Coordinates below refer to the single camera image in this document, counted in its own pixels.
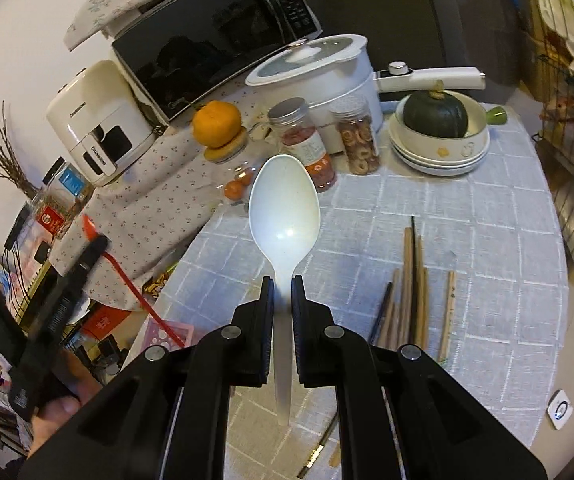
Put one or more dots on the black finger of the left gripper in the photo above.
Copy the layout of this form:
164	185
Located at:
66	295

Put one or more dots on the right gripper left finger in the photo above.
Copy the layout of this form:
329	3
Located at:
235	355

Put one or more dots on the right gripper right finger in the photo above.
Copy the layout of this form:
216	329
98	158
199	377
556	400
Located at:
367	381

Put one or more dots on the red plastic spoon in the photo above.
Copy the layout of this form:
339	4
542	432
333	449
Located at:
91	233

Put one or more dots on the black chopstick gold end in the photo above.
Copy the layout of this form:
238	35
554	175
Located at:
380	314

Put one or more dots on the long black chopstick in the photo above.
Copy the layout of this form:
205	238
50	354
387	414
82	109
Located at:
413	301

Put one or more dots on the white plastic spoon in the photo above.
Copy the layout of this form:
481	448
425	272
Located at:
284	220

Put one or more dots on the bamboo chopstick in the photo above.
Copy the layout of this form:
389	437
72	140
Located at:
448	315

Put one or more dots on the person's left hand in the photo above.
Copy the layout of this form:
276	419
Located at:
52	416

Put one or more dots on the clear container blue label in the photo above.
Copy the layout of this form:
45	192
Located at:
67	187

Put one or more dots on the floral patterned cloth cover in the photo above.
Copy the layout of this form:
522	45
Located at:
165	197

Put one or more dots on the grey checked tablecloth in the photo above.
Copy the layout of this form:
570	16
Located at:
496	228

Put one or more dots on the white small appliance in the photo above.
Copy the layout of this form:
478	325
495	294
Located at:
97	119

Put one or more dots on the glass jar with kumquats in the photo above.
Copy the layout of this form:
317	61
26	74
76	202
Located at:
236	164

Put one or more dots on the jar of red snacks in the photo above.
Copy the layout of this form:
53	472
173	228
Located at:
299	137

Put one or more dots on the large orange fruit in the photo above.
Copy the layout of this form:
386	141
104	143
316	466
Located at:
216	123

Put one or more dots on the dark green pumpkin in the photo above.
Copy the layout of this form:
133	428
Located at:
436	113

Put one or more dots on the black microwave oven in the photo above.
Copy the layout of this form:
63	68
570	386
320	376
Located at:
181	50

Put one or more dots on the white electric pot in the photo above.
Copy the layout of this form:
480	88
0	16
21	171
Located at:
325	70

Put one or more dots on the jar of ring snacks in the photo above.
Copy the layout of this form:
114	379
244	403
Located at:
353	121

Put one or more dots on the cream bowl green handle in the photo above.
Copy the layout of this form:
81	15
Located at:
479	122

